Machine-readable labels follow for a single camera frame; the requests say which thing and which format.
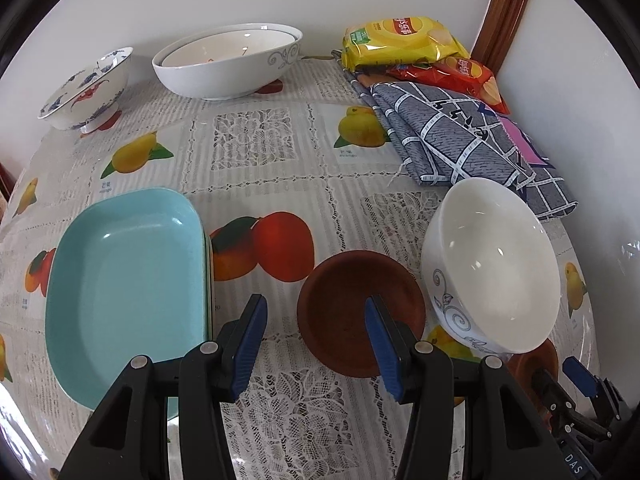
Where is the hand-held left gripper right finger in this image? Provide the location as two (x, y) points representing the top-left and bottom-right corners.
(364, 295), (563, 480)

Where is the brown wooden door frame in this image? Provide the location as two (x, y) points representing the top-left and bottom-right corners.
(470, 0), (537, 77)

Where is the yellow chips bag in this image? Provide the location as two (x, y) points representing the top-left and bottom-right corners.
(342, 16), (471, 72)

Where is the fruit print tablecloth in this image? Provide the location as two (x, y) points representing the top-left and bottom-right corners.
(0, 52), (613, 480)

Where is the white bowl with swirl print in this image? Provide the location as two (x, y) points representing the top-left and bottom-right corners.
(420, 177), (562, 355)

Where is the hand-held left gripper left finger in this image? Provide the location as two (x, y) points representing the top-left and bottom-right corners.
(57, 294), (268, 480)

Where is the teal plate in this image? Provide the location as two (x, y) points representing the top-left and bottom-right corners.
(44, 187), (210, 422)

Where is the blue patterned white bowl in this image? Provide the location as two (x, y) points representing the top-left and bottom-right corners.
(37, 46), (135, 135)

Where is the red chips bag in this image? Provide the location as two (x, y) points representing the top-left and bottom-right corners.
(387, 57), (511, 115)

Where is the white bowl with red mark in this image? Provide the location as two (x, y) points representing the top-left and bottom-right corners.
(160, 30), (297, 67)

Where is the large white bowl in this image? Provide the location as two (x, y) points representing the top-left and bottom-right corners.
(151, 23), (304, 101)

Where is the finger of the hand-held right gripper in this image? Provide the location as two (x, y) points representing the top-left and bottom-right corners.
(562, 356), (629, 423)
(530, 367), (577, 430)

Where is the small brown bowl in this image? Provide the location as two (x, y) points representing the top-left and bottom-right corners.
(296, 250), (427, 380)
(505, 337), (560, 411)

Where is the grey checked cloth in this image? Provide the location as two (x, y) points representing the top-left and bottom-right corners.
(345, 72), (580, 222)

